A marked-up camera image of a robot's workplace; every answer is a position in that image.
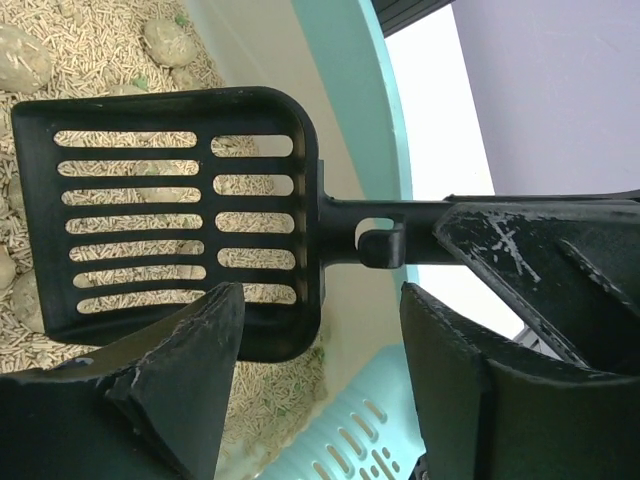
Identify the beige pellet cat litter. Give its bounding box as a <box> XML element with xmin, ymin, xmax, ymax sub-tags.
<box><xmin>1</xmin><ymin>1</ymin><xmax>327</xmax><ymax>457</ymax></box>

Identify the teal plastic litter box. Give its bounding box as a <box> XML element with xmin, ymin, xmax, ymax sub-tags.
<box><xmin>185</xmin><ymin>1</ymin><xmax>424</xmax><ymax>479</ymax></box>

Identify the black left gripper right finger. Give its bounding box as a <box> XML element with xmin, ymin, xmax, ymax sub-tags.
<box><xmin>400</xmin><ymin>283</ymin><xmax>639</xmax><ymax>479</ymax></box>

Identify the black slotted litter scoop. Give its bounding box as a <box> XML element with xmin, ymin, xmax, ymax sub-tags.
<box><xmin>11</xmin><ymin>87</ymin><xmax>639</xmax><ymax>374</ymax></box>

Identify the black trash bin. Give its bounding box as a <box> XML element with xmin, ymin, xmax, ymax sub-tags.
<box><xmin>371</xmin><ymin>0</ymin><xmax>453</xmax><ymax>38</ymax></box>

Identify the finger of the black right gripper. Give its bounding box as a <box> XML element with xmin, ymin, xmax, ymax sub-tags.
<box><xmin>434</xmin><ymin>202</ymin><xmax>639</xmax><ymax>373</ymax></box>

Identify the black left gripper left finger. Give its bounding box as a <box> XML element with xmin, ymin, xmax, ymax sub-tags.
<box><xmin>1</xmin><ymin>283</ymin><xmax>245</xmax><ymax>479</ymax></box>

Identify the litter clump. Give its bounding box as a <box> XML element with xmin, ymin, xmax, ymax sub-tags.
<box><xmin>11</xmin><ymin>270</ymin><xmax>45</xmax><ymax>334</ymax></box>
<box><xmin>143</xmin><ymin>19</ymin><xmax>197</xmax><ymax>68</ymax></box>
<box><xmin>1</xmin><ymin>24</ymin><xmax>52</xmax><ymax>94</ymax></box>
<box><xmin>0</xmin><ymin>245</ymin><xmax>16</xmax><ymax>291</ymax></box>
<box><xmin>132</xmin><ymin>160</ymin><xmax>188</xmax><ymax>203</ymax></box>

